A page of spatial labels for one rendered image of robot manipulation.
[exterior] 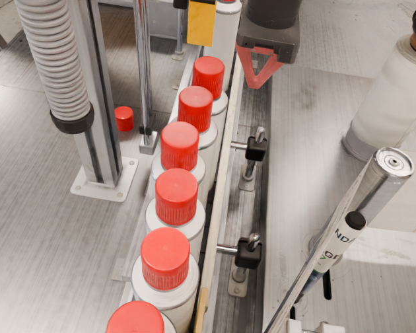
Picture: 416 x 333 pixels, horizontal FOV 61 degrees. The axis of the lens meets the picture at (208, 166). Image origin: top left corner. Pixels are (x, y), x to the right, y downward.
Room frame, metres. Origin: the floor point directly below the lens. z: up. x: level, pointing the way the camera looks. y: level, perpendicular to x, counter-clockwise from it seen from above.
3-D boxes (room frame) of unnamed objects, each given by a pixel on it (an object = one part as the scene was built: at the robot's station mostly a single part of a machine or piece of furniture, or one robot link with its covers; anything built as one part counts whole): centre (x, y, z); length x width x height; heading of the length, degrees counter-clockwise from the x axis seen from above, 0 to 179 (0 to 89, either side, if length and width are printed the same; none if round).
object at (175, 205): (0.16, 0.02, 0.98); 0.05 x 0.05 x 0.20
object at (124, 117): (0.45, 0.16, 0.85); 0.03 x 0.03 x 0.03
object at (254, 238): (0.20, -0.05, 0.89); 0.06 x 0.03 x 0.12; 88
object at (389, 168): (0.23, -0.17, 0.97); 0.05 x 0.05 x 0.19
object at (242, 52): (0.40, -0.05, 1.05); 0.07 x 0.07 x 0.09; 88
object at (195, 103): (0.26, 0.02, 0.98); 0.05 x 0.05 x 0.20
